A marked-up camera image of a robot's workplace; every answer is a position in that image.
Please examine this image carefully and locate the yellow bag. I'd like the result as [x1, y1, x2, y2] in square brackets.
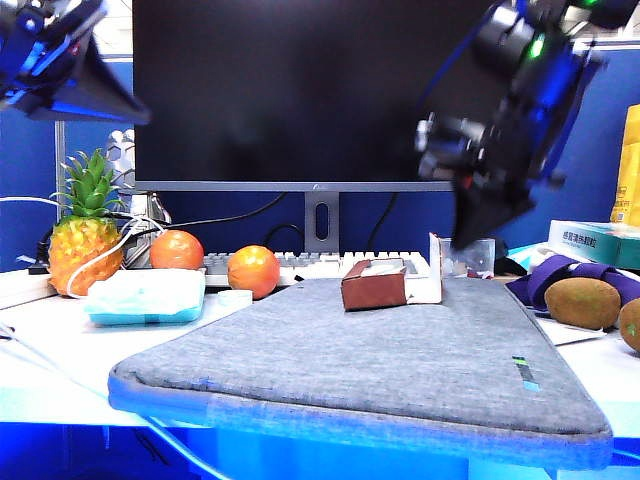
[609, 104, 640, 229]

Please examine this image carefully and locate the black monitor cable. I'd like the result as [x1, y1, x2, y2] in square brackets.
[365, 192, 400, 252]
[262, 223, 306, 252]
[128, 192, 289, 236]

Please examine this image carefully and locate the white paper sheet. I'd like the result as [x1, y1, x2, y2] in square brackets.
[532, 314, 621, 348]

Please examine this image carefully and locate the black computer monitor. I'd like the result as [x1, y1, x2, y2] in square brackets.
[131, 0, 511, 193]

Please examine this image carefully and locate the silver honeycomb ornament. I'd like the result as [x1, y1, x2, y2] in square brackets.
[104, 129, 173, 267]

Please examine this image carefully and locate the orange fruit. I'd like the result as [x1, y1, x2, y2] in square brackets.
[226, 244, 282, 301]
[148, 229, 206, 272]

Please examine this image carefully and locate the purple strap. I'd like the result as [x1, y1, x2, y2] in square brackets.
[504, 254, 640, 313]

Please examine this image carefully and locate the plastic pineapple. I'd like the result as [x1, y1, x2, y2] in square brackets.
[47, 148, 126, 298]

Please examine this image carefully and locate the white keyboard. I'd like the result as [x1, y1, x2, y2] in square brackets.
[200, 250, 432, 289]

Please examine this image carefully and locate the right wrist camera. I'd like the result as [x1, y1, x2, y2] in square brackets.
[415, 114, 489, 180]

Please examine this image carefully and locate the grey monitor stand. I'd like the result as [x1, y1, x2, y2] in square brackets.
[303, 191, 341, 254]

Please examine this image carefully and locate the white cable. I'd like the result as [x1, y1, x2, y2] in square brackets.
[0, 319, 221, 480]
[0, 195, 167, 299]

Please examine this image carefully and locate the teal and white medicine box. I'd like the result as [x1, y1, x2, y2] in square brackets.
[547, 219, 640, 271]

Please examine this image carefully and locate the black object behind strap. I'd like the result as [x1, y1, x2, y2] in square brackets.
[492, 238, 530, 278]

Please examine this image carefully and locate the grey partition post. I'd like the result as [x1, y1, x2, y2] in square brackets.
[53, 121, 68, 221]

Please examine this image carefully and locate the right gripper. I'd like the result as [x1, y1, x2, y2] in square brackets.
[450, 84, 567, 252]

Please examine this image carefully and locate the white power strip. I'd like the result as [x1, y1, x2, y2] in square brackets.
[0, 269, 55, 311]

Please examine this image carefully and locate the brown glasses case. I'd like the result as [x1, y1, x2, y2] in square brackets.
[340, 232, 445, 313]

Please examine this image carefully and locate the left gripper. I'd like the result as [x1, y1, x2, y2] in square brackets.
[0, 0, 152, 126]

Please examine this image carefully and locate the brown kiwi fruit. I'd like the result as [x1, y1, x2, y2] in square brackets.
[618, 298, 640, 354]
[543, 276, 623, 331]

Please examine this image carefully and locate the grey fabric laptop sleeve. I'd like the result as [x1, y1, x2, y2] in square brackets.
[107, 276, 615, 472]

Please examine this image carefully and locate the white and blue tissue pack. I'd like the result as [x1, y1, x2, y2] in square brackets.
[83, 268, 207, 327]

